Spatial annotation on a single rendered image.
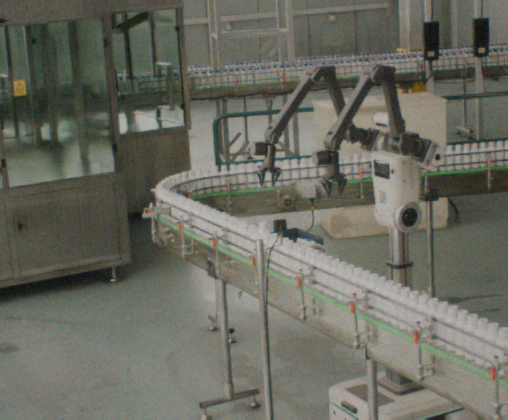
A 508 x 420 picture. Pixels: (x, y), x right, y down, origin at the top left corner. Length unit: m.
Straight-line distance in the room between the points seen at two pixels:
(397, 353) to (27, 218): 4.65
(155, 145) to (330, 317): 6.22
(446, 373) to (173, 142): 7.09
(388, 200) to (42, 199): 3.78
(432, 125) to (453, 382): 5.86
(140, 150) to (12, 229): 2.62
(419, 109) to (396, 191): 4.43
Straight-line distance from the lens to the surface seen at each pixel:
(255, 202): 7.15
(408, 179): 5.33
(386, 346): 4.43
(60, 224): 8.56
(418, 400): 5.58
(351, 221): 9.72
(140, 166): 10.76
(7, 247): 8.48
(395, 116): 5.08
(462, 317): 4.04
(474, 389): 4.00
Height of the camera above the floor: 2.46
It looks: 13 degrees down
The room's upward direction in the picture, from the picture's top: 3 degrees counter-clockwise
